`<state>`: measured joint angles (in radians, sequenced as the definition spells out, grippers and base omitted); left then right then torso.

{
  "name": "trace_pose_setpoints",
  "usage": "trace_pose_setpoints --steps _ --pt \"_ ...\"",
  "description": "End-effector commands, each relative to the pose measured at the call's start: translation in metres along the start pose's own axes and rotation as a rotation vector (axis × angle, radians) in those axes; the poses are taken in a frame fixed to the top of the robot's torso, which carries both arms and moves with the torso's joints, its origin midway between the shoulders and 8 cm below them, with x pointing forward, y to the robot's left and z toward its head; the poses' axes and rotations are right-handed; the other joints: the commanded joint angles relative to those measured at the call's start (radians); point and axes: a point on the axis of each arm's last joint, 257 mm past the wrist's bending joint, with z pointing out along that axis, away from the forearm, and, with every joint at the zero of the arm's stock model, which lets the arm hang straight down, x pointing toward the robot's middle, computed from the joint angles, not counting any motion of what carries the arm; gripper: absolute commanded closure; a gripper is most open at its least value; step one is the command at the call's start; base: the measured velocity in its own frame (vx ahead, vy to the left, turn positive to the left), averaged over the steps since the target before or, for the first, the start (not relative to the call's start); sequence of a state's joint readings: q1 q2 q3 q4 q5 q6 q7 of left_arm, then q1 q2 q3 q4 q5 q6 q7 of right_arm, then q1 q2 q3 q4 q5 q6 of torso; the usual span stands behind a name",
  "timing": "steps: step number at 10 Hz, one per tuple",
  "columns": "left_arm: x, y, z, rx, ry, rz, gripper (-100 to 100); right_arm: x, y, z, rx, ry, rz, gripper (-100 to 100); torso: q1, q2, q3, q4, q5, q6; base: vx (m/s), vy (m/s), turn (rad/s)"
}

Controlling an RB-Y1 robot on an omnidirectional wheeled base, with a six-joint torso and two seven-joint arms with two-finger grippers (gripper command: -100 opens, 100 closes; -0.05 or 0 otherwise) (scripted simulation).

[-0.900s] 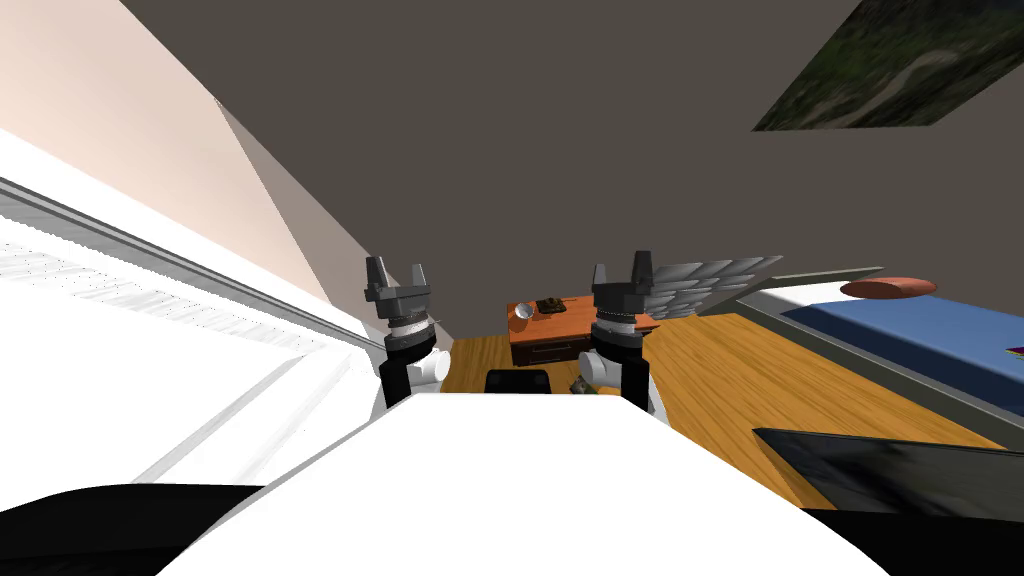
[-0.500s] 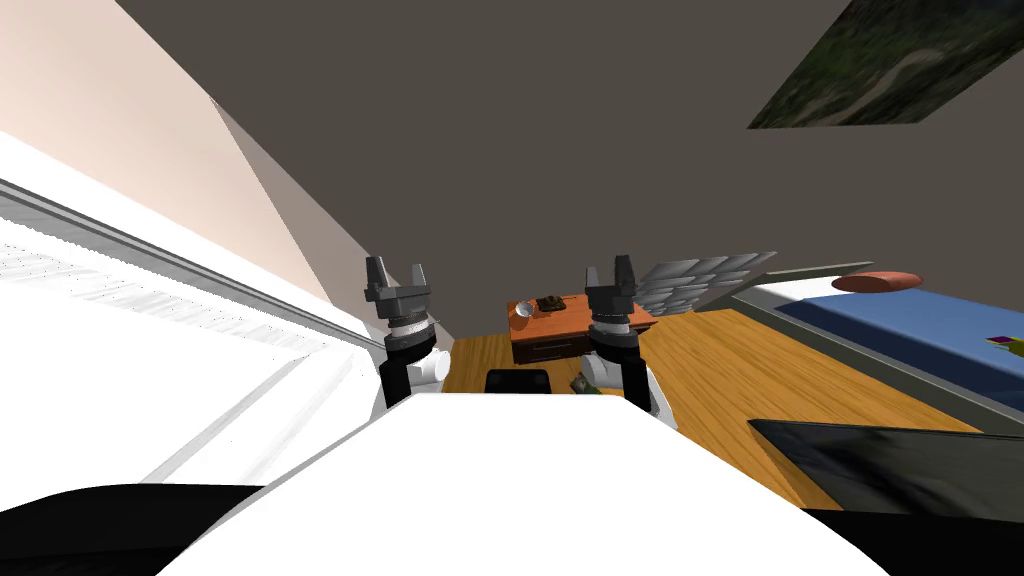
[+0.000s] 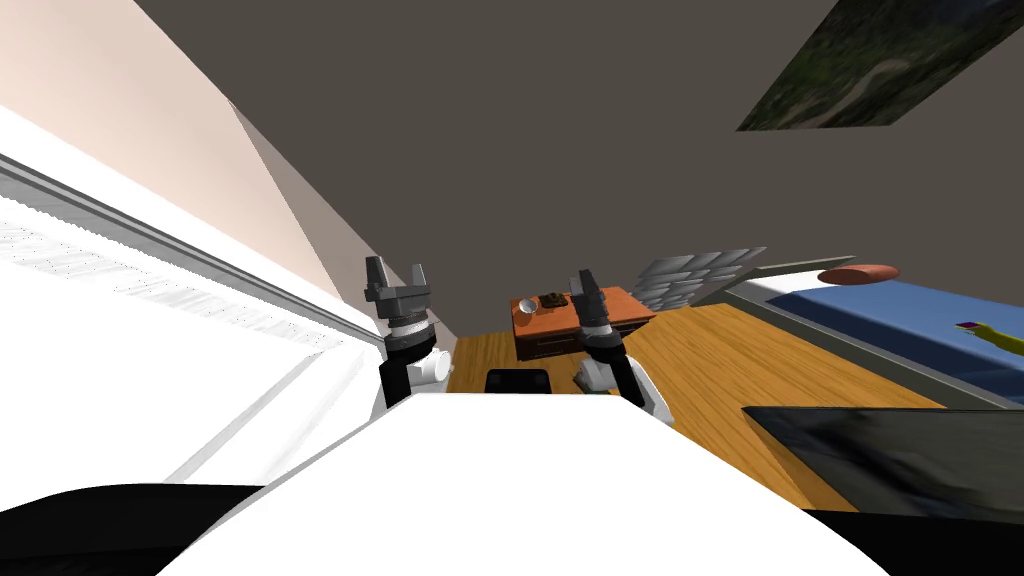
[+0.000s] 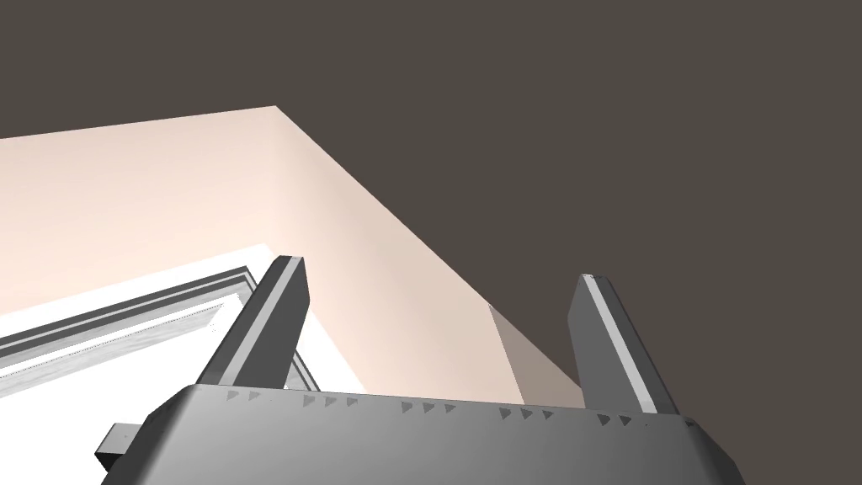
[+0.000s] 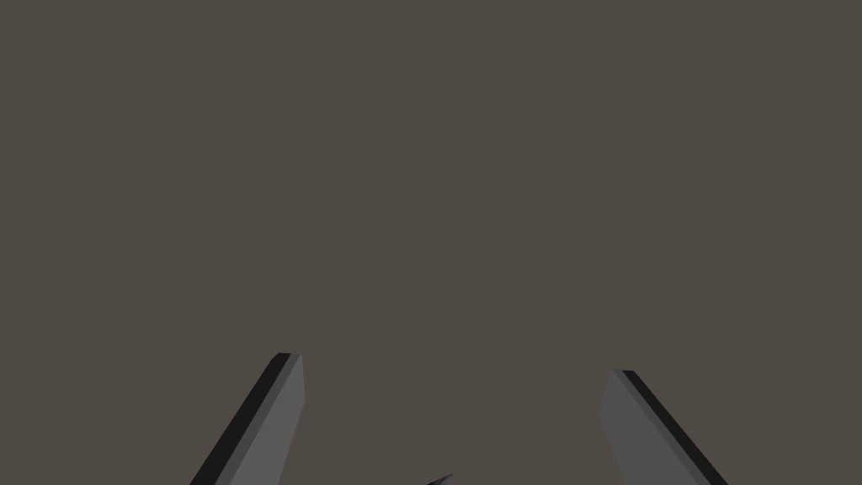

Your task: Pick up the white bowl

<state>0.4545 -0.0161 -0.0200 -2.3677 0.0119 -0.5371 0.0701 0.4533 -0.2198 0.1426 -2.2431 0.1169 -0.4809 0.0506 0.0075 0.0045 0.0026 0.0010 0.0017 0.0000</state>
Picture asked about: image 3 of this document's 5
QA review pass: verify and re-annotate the grey slatted panel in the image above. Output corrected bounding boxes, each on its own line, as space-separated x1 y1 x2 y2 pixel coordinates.
634 247 769 313

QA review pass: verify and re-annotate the orange wooden side table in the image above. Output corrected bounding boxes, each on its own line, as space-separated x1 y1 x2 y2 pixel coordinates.
509 286 659 363

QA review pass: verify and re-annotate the bed with blue cover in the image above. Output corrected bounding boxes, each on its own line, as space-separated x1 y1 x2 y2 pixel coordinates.
691 255 1024 411

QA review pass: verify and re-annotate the dark green wall picture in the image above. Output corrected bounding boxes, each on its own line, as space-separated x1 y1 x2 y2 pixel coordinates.
734 0 1024 133

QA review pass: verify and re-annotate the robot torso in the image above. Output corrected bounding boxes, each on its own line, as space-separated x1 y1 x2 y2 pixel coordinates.
156 368 891 576

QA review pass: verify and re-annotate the black flat panel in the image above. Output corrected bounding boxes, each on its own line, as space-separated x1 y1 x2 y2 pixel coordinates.
740 404 1024 523

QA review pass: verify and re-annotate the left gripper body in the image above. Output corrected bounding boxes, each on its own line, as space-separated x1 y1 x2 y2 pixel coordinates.
363 283 434 324

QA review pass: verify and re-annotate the white door leaf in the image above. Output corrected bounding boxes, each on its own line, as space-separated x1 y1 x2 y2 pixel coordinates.
0 107 387 513

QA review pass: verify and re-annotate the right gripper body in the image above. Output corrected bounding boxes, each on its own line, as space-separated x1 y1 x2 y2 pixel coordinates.
570 291 612 332

